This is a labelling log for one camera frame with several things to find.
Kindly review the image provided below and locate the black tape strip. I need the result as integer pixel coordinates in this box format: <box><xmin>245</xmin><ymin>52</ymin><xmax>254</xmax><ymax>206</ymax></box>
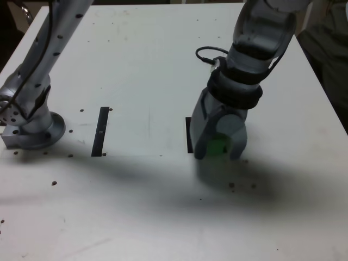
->
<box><xmin>91</xmin><ymin>107</ymin><xmax>110</xmax><ymax>158</ymax></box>

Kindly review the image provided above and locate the black tape square outline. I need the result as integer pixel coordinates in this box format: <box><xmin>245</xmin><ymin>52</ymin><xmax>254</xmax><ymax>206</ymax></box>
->
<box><xmin>185</xmin><ymin>116</ymin><xmax>195</xmax><ymax>154</ymax></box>

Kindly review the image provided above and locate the green cube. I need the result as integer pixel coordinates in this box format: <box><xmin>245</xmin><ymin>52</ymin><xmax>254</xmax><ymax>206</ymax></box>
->
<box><xmin>206</xmin><ymin>132</ymin><xmax>232</xmax><ymax>157</ymax></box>

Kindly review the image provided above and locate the shiny metal tube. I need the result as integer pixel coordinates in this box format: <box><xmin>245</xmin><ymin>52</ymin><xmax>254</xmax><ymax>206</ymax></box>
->
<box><xmin>21</xmin><ymin>4</ymin><xmax>34</xmax><ymax>21</ymax></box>

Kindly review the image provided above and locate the black camera cable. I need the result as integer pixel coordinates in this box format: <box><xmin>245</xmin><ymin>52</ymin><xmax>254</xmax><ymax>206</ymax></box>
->
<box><xmin>195</xmin><ymin>46</ymin><xmax>229</xmax><ymax>68</ymax></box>

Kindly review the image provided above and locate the person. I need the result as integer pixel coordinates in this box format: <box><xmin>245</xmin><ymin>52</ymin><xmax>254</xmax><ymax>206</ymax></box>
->
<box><xmin>297</xmin><ymin>0</ymin><xmax>348</xmax><ymax>136</ymax></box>

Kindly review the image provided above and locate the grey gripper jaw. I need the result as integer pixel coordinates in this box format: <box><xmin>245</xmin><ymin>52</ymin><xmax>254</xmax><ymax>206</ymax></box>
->
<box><xmin>190</xmin><ymin>89</ymin><xmax>227</xmax><ymax>160</ymax></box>
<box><xmin>216</xmin><ymin>105</ymin><xmax>248</xmax><ymax>161</ymax></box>

